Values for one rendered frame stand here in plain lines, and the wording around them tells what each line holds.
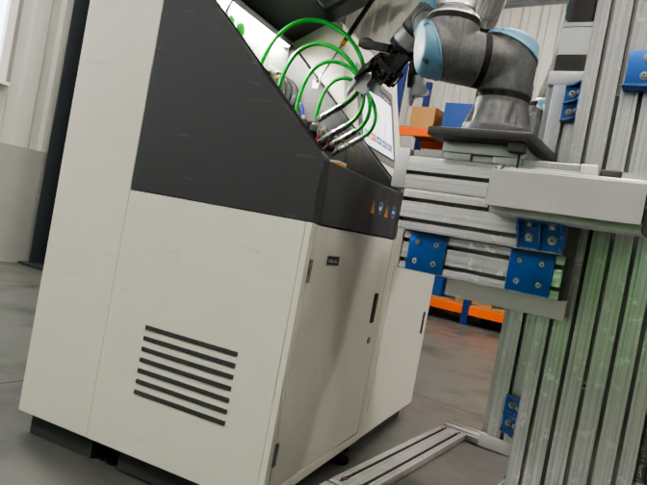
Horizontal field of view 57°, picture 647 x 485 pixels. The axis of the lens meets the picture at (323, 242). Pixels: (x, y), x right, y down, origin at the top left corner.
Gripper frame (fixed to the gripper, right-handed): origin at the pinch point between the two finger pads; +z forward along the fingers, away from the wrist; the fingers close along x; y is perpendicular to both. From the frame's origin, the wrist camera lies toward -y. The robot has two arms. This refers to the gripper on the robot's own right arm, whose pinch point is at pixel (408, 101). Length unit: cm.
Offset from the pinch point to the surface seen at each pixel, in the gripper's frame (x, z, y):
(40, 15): 182, -90, -396
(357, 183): -22.5, 29.6, -2.9
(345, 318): -13, 69, -3
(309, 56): 23, -20, -50
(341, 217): -29.7, 40.1, -2.9
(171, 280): -47, 65, -41
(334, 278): -26, 57, -3
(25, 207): 196, 73, -393
